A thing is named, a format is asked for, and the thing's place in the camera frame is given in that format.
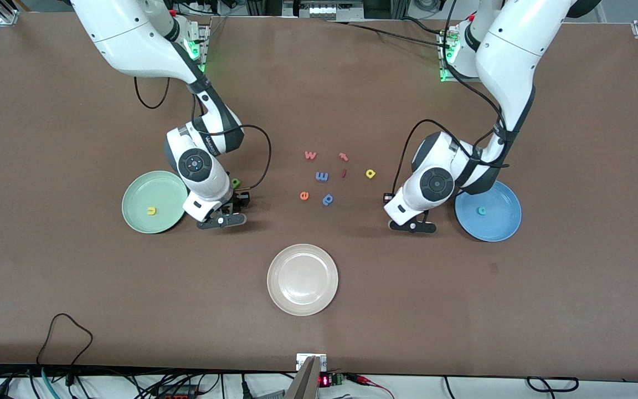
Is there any green plate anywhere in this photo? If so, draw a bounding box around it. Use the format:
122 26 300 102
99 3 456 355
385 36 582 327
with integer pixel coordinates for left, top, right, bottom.
122 170 189 234

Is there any beige plate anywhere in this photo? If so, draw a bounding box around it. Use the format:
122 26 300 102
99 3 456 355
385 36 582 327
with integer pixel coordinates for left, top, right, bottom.
267 244 339 317

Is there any blue plate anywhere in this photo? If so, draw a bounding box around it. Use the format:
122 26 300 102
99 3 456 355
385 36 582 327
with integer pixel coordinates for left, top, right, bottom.
454 180 522 243

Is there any grey control box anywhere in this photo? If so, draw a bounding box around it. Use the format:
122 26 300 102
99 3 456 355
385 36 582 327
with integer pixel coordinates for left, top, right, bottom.
283 0 365 22

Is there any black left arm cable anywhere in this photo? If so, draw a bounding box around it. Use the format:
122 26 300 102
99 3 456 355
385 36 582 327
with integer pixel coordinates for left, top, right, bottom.
391 0 513 195

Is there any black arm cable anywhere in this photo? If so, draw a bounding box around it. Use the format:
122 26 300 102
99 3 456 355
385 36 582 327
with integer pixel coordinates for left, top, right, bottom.
391 0 513 195
133 76 272 192

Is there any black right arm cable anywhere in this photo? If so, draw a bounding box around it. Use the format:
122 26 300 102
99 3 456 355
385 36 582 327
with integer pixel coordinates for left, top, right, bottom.
133 76 272 192

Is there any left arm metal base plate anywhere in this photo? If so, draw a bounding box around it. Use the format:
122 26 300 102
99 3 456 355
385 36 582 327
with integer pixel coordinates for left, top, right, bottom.
437 28 483 83

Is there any black cable across table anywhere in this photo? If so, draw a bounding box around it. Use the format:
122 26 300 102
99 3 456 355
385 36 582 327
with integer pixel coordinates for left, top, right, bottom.
322 18 452 48

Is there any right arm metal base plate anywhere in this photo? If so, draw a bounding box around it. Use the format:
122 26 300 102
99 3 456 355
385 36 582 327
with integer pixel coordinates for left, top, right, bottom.
185 22 212 74

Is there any red wire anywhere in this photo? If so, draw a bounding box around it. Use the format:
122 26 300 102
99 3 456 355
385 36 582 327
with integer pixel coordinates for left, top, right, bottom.
352 374 395 399

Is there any grey camera mount bar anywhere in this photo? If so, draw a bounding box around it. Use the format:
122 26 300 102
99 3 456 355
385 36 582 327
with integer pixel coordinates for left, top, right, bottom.
285 356 321 399

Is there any black looped thin cable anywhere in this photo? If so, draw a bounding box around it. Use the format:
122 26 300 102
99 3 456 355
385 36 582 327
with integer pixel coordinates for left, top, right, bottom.
37 313 94 369

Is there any black coiled cable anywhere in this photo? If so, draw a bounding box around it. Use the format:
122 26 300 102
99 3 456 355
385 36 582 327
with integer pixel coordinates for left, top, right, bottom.
526 376 580 392

